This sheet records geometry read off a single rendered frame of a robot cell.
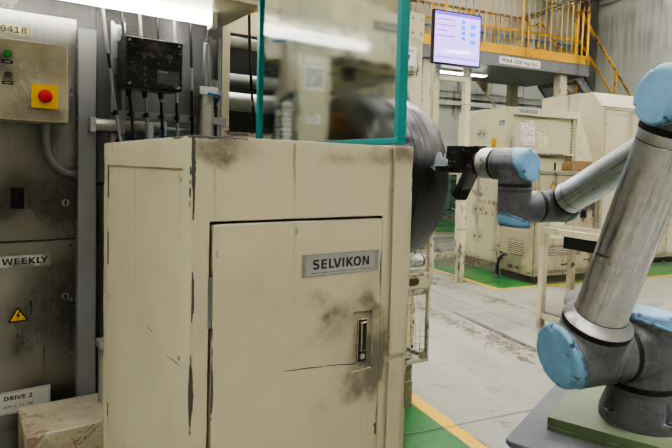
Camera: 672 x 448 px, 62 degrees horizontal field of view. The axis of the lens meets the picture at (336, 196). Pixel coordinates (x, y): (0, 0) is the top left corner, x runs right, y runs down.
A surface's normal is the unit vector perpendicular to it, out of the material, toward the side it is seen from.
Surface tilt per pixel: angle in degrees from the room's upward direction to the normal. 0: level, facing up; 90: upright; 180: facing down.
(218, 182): 90
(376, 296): 90
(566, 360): 96
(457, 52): 90
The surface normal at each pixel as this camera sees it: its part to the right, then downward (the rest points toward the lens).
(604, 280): -0.77, 0.18
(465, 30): 0.40, 0.06
